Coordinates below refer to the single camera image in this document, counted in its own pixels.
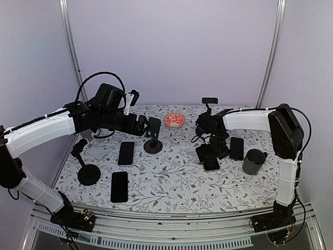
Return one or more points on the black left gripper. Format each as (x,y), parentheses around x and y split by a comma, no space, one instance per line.
(139,130)

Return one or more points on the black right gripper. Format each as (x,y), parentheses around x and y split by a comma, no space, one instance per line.
(223,152)

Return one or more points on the black phone silver edge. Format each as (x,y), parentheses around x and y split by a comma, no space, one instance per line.
(211,163)

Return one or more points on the small round base phone stand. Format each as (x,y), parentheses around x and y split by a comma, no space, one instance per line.
(153,145)

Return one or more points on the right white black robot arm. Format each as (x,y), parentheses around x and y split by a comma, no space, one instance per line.
(287,138)

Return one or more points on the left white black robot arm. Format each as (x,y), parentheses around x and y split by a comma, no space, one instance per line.
(108,109)

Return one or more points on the tall black clamp phone stand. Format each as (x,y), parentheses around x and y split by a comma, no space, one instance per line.
(208,104)

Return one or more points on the black phone with white edge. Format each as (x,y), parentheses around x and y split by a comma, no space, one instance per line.
(126,154)

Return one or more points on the white flat phone stand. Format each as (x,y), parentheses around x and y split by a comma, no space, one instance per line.
(97,152)

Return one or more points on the black gooseneck stand round base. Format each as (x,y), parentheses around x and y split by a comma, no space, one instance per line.
(88,174)

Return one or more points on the red white patterned bowl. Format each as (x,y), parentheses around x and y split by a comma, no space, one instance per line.
(174,120)

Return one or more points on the dark grey mug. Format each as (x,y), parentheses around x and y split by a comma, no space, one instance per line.
(253,161)

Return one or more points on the floral patterned tablecloth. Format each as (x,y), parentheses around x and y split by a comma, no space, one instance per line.
(173,181)

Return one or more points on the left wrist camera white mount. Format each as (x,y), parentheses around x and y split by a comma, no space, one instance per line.
(131,99)

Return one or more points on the aluminium front rail base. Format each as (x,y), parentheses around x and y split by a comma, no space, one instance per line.
(116,229)

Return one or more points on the left aluminium frame post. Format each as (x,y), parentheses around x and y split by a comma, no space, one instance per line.
(64,11)

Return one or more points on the aluminium frame post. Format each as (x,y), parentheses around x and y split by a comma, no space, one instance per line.
(64,11)
(279,19)

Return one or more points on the right aluminium frame post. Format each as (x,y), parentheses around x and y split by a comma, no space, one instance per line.
(279,19)

